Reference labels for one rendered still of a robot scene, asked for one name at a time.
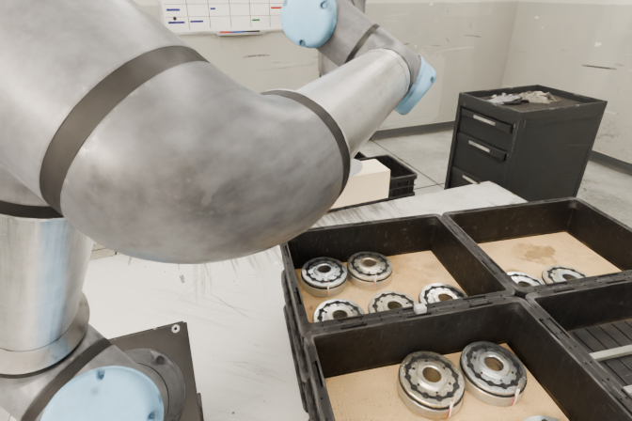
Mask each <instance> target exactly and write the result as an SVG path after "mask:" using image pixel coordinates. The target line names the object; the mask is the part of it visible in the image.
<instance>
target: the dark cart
mask: <svg viewBox="0 0 632 421"><path fill-rule="evenodd" d="M527 91H531V92H532V93H533V92H534V91H542V92H543V93H547V92H549V93H550V94H551V95H553V96H556V97H558V98H559V99H561V100H560V101H551V102H550V104H548V103H539V102H524V101H522V102H521V103H520V104H501V105H499V104H496V103H493V102H490V101H489V100H492V96H493V95H498V97H499V96H501V95H500V94H501V93H506V96H508V95H509V94H512V95H513V96H515V95H517V94H521V93H522V92H524V93H526V92H527ZM607 104H608V101H603V100H599V99H596V98H592V97H588V96H584V95H579V94H576V93H572V92H568V91H564V90H559V89H556V88H552V87H548V86H540V85H532V86H514V87H505V88H496V89H486V90H477V91H468V92H459V98H458V104H457V110H456V116H455V121H454V128H453V134H452V139H451V145H450V157H449V162H448V169H447V175H446V180H445V186H444V190H447V189H451V188H456V187H461V186H466V185H470V184H475V183H480V182H485V181H489V180H490V181H492V182H494V183H495V184H497V185H498V186H500V187H502V188H504V189H506V190H507V191H509V192H511V193H513V194H515V195H517V196H519V197H521V198H523V199H525V200H526V201H528V202H532V201H540V200H548V199H556V198H564V197H577V193H578V190H579V186H580V183H581V181H582V178H583V175H584V172H585V169H586V166H587V163H588V161H589V158H590V155H591V152H592V149H593V144H594V141H595V138H596V135H597V133H598V129H599V126H600V123H601V120H602V117H603V115H604V112H605V109H606V107H607Z"/></svg>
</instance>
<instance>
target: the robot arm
mask: <svg viewBox="0 0 632 421"><path fill-rule="evenodd" d="M366 1H367V0H284V3H283V5H282V9H281V24H282V28H283V30H284V32H285V34H286V36H287V37H288V38H289V40H290V41H292V42H293V43H294V44H296V45H298V46H301V47H307V48H315V49H317V50H318V72H319V78H318V79H317V80H315V81H313V82H311V83H309V84H307V85H305V86H303V87H301V88H299V89H297V90H290V89H271V90H267V91H264V92H262V93H259V94H258V93H256V92H254V91H252V90H250V89H248V88H247V87H245V86H242V85H241V84H239V83H238V82H236V81H235V80H233V79H232V78H230V77H229V76H228V75H226V73H224V72H223V71H221V70H220V69H219V68H218V67H216V66H215V65H213V64H212V63H211V62H209V61H208V60H207V59H206V58H204V57H203V56H202V55H201V54H200V53H198V52H197V51H196V50H195V49H193V48H192V47H191V46H190V45H188V44H187V43H186V42H185V41H183V40H182V39H181V38H179V37H178V36H177V35H176V34H174V33H173V32H172V31H171V30H169V29H168V28H167V27H166V26H164V25H163V24H162V23H160V22H159V21H158V20H157V19H155V18H154V17H153V16H152V15H150V14H149V13H148V12H147V11H146V10H145V9H143V8H142V7H140V6H139V5H138V4H137V3H136V2H135V1H134V0H0V406H1V407H2V408H3V409H4V410H5V411H6V412H8V413H9V414H10V415H11V416H12V417H13V418H15V419H16V420H17V421H179V419H180V417H181V414H182V410H183V406H184V402H185V382H184V378H183V375H182V372H181V370H180V368H179V367H178V365H177V364H176V363H175V362H174V361H173V360H172V359H171V358H170V357H169V356H167V355H166V354H164V353H162V352H160V351H157V350H152V349H134V350H129V351H121V350H120V349H119V348H118V347H117V346H115V345H114V344H113V343H112V342H111V341H110V340H108V339H107V338H106V337H105V336H103V335H102V334H101V333H100V332H98V331H97V330H96V329H95V328H94V327H93V326H91V325H90V324H89V315H90V311H89V305H88V301H87V297H86V295H85V293H84V292H83V291H82V289H83V285H84V282H85V278H86V274H87V267H88V263H89V259H90V255H91V251H92V247H93V243H94V242H96V243H98V244H100V245H102V246H104V247H106V248H108V249H111V250H113V251H116V252H118V253H121V254H123V255H125V256H129V257H136V258H140V259H143V260H148V261H154V262H161V263H171V264H204V263H214V262H221V261H226V260H231V259H236V258H241V257H247V256H251V255H254V254H258V253H260V252H263V251H266V250H269V249H271V248H273V247H276V246H278V245H280V244H282V243H284V242H288V241H290V240H292V239H293V238H295V237H296V236H298V235H300V234H301V233H303V232H304V231H306V230H308V229H309V228H311V227H312V226H313V225H315V224H316V223H317V222H318V221H319V220H320V219H321V218H322V217H323V216H324V215H325V214H326V213H327V212H328V211H329V210H330V208H331V207H332V206H333V205H334V204H335V202H336V201H337V199H338V198H339V197H340V195H341V194H342V192H343V191H344V189H345V187H346V185H347V182H348V180H349V178H350V177H351V176H353V175H355V174H357V173H359V172H360V171H361V170H362V167H363V165H362V162H360V161H359V160H356V159H354V157H355V156H356V154H357V153H358V152H359V151H360V150H361V149H362V147H363V146H364V145H365V144H366V143H367V141H368V140H371V136H372V135H373V134H374V133H375V132H376V130H377V129H378V128H379V127H380V126H381V124H382V123H383V122H384V121H385V120H386V118H387V117H388V116H389V115H390V113H391V112H392V111H393V110H395V111H396V112H397V113H399V114H400V115H407V114H408V113H409V112H410V111H411V110H412V109H413V108H414V107H415V106H416V104H417V103H418V102H419V101H420V99H421V98H422V97H423V96H424V95H425V93H426V92H427V91H428V90H429V88H430V87H431V86H432V84H433V83H434V82H435V80H436V76H437V75H436V71H435V70H434V69H433V68H432V67H431V66H430V65H429V64H427V63H426V62H425V61H424V59H423V57H422V56H420V55H416V54H415V53H413V52H412V51H411V50H410V49H408V48H407V47H406V46H404V45H403V44H402V43H401V42H399V41H398V40H397V39H395V38H394V37H393V36H391V35H390V34H389V33H388V32H387V31H386V30H385V29H383V28H382V27H381V26H380V25H378V24H377V23H376V22H374V21H373V20H372V19H370V18H369V17H368V16H367V15H365V6H366Z"/></svg>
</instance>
